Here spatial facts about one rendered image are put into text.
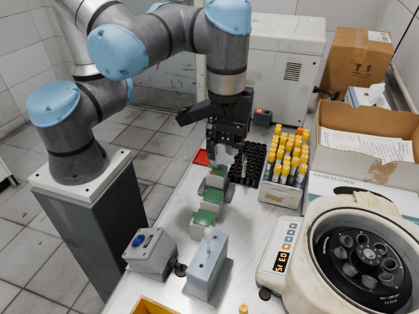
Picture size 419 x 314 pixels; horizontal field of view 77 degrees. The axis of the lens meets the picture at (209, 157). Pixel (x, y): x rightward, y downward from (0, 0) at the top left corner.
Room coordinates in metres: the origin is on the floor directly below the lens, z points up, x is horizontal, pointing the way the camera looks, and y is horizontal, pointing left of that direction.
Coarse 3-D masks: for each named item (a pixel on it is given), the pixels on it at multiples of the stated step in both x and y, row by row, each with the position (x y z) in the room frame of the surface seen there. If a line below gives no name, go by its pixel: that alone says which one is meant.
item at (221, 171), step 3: (210, 165) 0.48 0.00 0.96; (219, 165) 0.49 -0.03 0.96; (222, 165) 0.49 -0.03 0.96; (225, 165) 0.49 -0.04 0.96; (213, 168) 0.48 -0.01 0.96; (219, 168) 0.48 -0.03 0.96; (222, 168) 0.48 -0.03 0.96; (225, 168) 0.48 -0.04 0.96; (210, 171) 0.46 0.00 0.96; (213, 171) 0.46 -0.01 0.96; (216, 171) 0.47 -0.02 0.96; (219, 171) 0.47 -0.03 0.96; (222, 171) 0.47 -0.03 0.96; (225, 171) 0.47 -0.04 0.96; (219, 174) 0.46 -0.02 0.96; (222, 174) 0.46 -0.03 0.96
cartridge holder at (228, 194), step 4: (204, 180) 0.51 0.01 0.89; (228, 180) 0.48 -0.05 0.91; (200, 184) 0.49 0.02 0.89; (204, 184) 0.49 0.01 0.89; (228, 184) 0.49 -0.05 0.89; (232, 184) 0.49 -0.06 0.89; (200, 188) 0.48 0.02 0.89; (204, 188) 0.46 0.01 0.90; (212, 188) 0.46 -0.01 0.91; (216, 188) 0.46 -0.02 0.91; (224, 188) 0.46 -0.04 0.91; (228, 188) 0.48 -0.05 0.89; (232, 188) 0.48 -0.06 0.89; (200, 192) 0.47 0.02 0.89; (224, 192) 0.45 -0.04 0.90; (228, 192) 0.46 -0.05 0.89; (232, 192) 0.46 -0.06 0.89; (224, 196) 0.45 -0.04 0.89; (228, 196) 0.45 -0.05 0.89; (224, 200) 0.44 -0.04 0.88; (228, 200) 0.44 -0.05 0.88
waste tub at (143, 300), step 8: (144, 296) 0.17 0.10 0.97; (136, 304) 0.16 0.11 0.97; (144, 304) 0.17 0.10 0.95; (152, 304) 0.16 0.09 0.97; (160, 304) 0.16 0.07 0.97; (136, 312) 0.15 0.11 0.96; (144, 312) 0.16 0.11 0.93; (152, 312) 0.16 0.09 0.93; (160, 312) 0.16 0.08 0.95; (168, 312) 0.15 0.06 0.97; (176, 312) 0.15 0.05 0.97
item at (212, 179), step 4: (208, 172) 0.48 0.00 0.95; (208, 176) 0.47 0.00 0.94; (212, 176) 0.46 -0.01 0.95; (216, 176) 0.46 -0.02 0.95; (220, 176) 0.46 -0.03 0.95; (224, 176) 0.46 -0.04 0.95; (208, 180) 0.47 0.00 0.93; (212, 180) 0.46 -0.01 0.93; (216, 180) 0.46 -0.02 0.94; (220, 180) 0.46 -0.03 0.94; (224, 180) 0.47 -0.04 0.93; (208, 184) 0.47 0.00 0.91; (212, 184) 0.46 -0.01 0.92; (216, 184) 0.46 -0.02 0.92; (220, 184) 0.46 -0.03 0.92; (224, 184) 0.47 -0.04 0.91; (220, 188) 0.46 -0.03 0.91
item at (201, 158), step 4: (200, 148) 0.65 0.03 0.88; (200, 152) 0.64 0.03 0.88; (204, 152) 0.64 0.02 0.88; (196, 156) 0.62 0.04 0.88; (200, 156) 0.62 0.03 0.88; (204, 156) 0.62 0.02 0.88; (196, 160) 0.60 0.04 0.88; (200, 160) 0.60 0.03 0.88; (204, 160) 0.60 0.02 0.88; (208, 160) 0.60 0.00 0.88; (200, 164) 0.58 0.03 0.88; (204, 164) 0.58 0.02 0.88; (208, 164) 0.58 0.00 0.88
